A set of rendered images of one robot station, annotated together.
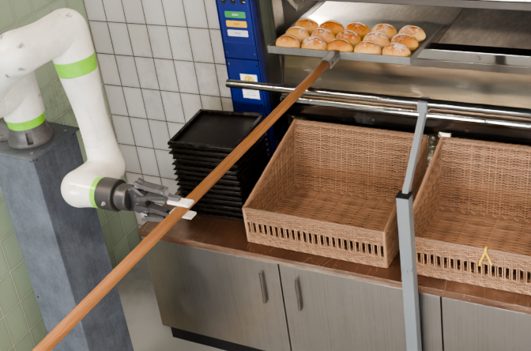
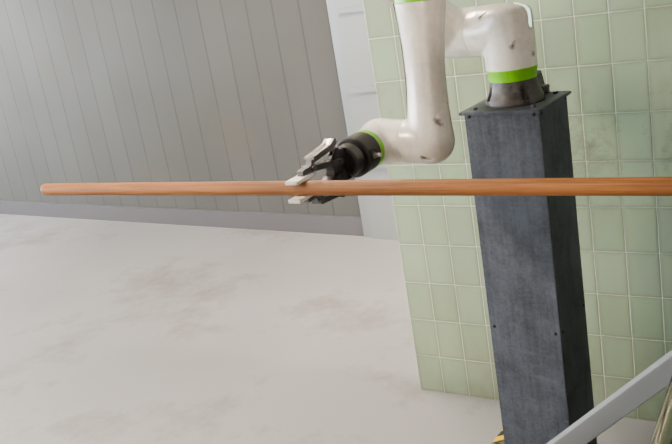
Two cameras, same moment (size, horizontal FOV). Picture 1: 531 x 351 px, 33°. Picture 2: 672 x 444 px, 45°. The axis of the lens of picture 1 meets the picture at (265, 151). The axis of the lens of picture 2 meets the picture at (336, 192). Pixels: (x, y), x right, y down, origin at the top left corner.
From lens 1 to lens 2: 2.68 m
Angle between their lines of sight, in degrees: 84
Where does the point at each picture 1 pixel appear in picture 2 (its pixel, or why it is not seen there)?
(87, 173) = (375, 124)
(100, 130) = (409, 83)
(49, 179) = (482, 149)
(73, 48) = not seen: outside the picture
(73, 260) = (497, 267)
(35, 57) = not seen: outside the picture
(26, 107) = (489, 54)
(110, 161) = (410, 129)
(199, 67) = not seen: outside the picture
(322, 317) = not seen: outside the picture
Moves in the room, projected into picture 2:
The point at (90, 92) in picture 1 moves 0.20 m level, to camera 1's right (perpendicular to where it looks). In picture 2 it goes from (403, 29) to (413, 37)
